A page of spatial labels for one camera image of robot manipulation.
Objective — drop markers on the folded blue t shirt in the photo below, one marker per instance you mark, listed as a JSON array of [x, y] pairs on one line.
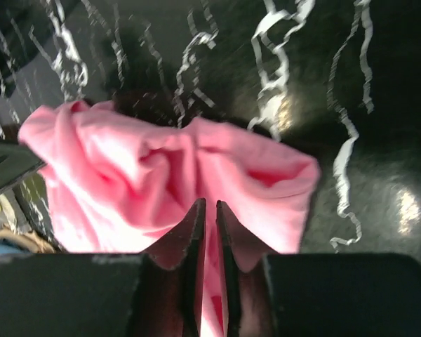
[[0, 251]]

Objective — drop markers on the black marbled table mat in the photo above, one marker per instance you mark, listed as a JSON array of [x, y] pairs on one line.
[[349, 80]]

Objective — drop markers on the pink t shirt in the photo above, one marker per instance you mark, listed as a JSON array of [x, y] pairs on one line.
[[117, 183]]

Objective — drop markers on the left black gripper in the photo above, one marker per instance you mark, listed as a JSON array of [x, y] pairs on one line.
[[16, 163]]

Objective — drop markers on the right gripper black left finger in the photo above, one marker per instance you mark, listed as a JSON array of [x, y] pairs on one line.
[[168, 299]]

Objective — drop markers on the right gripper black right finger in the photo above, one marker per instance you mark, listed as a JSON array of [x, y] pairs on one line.
[[245, 303]]

